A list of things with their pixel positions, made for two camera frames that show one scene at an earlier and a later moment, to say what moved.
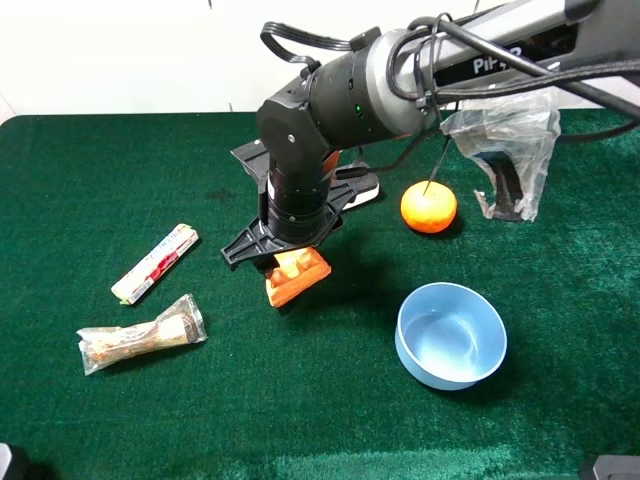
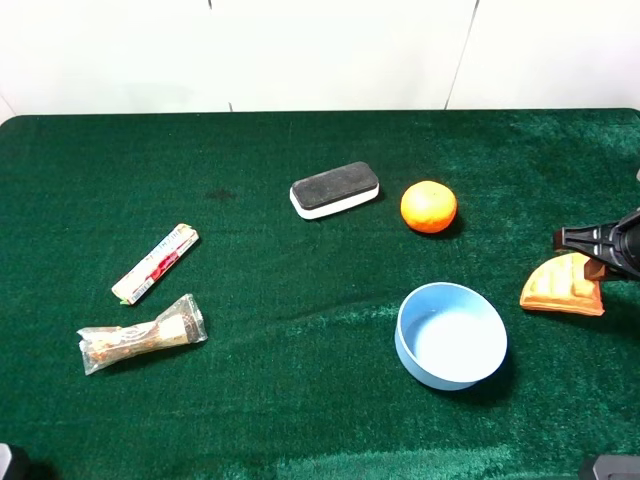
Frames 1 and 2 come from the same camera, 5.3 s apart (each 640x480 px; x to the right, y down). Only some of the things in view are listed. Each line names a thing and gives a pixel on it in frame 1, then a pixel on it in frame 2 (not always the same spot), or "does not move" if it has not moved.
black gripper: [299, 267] → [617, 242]
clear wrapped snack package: [178, 324] does not move
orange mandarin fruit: [428, 206] does not move
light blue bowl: [449, 336] does not move
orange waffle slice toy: [298, 270] → [559, 284]
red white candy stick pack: [138, 279] does not move
